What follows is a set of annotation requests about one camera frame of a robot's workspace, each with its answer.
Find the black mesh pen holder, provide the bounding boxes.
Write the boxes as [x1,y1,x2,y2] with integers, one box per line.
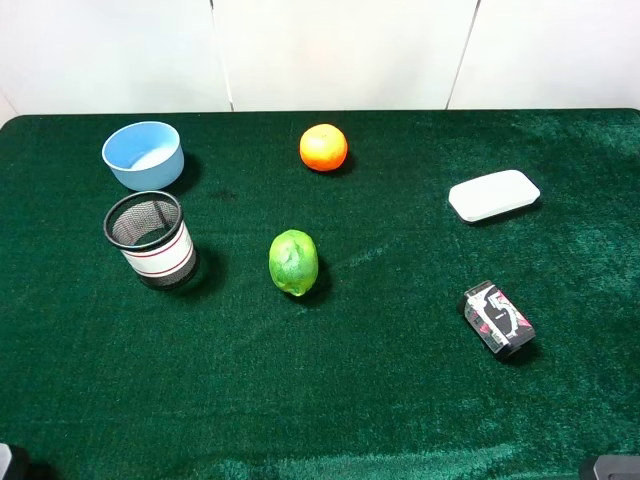
[103,191,199,290]

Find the green table cloth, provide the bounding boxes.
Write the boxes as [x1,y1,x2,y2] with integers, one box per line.
[1,109,639,479]

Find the white rectangular case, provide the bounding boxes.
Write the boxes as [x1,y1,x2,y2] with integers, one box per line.
[448,169,540,223]

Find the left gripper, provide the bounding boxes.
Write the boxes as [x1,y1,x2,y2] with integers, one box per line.
[0,443,30,480]

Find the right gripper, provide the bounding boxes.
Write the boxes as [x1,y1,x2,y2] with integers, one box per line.
[578,455,640,480]

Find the light blue bowl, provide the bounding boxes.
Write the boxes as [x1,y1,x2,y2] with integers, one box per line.
[101,121,185,191]

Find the black gum box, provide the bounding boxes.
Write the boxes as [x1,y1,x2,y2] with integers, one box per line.
[457,280,536,360]

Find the orange fruit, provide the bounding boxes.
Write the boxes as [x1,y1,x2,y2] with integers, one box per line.
[299,124,348,172]

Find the green lime fruit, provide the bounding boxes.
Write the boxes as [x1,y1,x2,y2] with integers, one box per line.
[268,229,319,297]

